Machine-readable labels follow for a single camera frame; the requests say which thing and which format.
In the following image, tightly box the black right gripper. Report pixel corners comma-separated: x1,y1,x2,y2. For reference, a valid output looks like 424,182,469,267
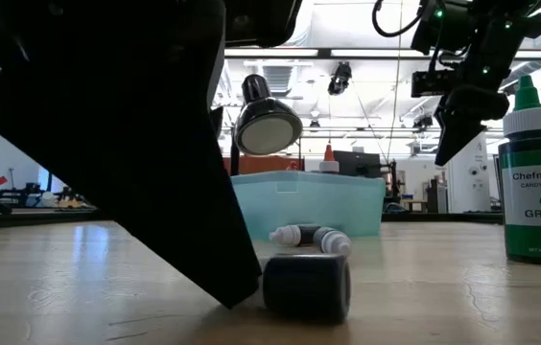
434,11,541,168

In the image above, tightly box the large green food coloring bottle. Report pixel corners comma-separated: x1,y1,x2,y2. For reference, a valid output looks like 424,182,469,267
497,74,541,267

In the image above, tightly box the large orange food coloring bottle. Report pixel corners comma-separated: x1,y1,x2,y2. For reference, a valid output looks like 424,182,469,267
318,142,341,174

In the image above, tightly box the small black dropper bottle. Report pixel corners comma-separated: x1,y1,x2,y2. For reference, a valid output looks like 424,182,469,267
262,252,352,326

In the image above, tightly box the white pillar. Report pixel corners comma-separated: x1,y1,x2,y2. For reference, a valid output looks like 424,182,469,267
445,131,491,215

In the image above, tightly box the black monitor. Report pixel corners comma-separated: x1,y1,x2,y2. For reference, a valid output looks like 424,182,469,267
332,149,383,178

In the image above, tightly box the orange partition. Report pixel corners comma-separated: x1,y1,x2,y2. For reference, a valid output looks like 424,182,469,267
223,155,305,176

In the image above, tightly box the black desk lamp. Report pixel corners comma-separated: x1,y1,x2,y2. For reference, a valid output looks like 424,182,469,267
233,73,304,177

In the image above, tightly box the black overhead crossbar with lights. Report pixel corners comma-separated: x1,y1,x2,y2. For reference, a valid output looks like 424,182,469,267
224,46,541,60

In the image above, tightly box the teal translucent plastic bin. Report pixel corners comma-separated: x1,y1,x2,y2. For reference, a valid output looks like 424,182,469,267
229,171,388,241

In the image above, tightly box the small red dropper bottle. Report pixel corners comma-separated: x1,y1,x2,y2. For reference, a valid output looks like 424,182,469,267
312,226,354,257

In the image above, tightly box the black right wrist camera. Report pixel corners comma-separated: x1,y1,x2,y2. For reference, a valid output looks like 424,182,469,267
412,70,450,99

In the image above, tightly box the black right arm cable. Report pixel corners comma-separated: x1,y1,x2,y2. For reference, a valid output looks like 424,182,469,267
371,0,425,38

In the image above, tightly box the black overhead camera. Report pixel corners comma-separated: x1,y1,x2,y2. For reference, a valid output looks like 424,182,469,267
326,60,354,97

